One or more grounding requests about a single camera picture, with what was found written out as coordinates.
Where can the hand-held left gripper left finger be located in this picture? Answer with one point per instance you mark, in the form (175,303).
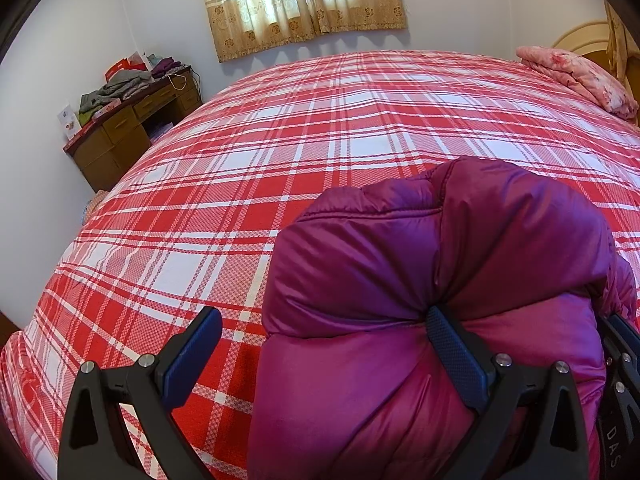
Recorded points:
(187,360)

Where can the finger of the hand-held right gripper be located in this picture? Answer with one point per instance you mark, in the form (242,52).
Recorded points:
(622,345)

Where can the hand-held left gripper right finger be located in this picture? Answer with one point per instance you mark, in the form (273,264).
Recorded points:
(455,355)

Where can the purple puffer jacket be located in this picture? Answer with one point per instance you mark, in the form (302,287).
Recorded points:
(400,270)

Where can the pink clothes pile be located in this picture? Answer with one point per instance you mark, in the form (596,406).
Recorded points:
(94,206)

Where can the grey clothes pile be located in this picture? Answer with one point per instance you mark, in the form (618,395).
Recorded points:
(117,90)

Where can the purple folded clothes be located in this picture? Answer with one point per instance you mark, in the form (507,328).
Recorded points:
(166,66)

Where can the brown wooden desk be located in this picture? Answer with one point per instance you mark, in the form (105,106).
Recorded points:
(115,150)

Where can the purple box in desk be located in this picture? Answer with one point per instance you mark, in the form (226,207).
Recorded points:
(162,130)

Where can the red plaid bed blanket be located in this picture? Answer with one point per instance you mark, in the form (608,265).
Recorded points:
(300,135)

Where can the white printed card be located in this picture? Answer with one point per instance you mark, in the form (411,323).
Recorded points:
(69,122)

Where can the pink floral quilt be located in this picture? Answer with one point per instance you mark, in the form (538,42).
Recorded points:
(580,72)

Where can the red cardboard box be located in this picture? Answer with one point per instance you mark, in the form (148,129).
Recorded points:
(122,66)

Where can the yellow wooden headboard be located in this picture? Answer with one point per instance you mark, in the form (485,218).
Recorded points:
(580,40)

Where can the yellow hanging cloth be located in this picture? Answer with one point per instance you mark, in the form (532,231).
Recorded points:
(620,35)

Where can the beige patterned curtain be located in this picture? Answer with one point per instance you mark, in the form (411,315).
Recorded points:
(300,5)

